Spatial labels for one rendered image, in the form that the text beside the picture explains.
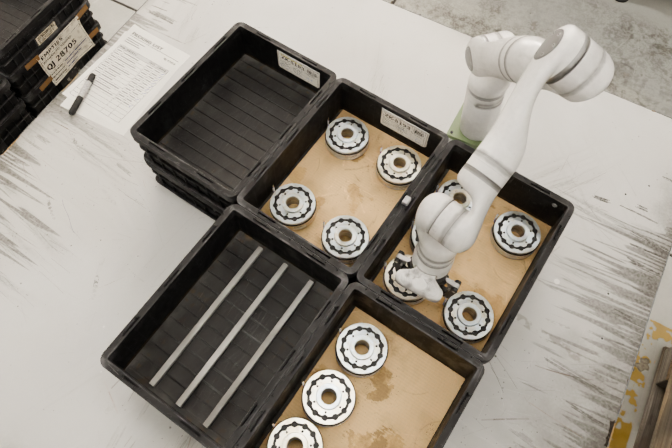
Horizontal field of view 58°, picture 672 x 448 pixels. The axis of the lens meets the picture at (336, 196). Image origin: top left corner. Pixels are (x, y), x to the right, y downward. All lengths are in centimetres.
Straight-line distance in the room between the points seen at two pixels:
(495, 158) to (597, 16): 218
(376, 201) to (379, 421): 47
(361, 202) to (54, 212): 76
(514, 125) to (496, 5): 205
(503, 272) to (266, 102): 69
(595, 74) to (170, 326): 92
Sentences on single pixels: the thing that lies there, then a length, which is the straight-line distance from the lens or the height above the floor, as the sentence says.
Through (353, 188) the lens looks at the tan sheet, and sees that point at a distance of 140.
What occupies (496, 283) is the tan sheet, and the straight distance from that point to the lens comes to 135.
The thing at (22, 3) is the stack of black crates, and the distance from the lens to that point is 245.
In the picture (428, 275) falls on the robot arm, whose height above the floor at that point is 102.
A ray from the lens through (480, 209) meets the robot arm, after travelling 97.
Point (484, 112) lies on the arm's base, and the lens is 154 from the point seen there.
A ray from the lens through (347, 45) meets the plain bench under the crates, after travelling 181.
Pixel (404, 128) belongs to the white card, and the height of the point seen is 89.
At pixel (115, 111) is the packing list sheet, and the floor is 70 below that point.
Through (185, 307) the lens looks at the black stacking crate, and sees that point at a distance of 132.
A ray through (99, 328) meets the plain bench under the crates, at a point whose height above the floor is 70.
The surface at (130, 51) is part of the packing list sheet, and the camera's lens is 188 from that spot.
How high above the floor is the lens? 206
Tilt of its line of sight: 63 degrees down
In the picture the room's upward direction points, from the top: 1 degrees clockwise
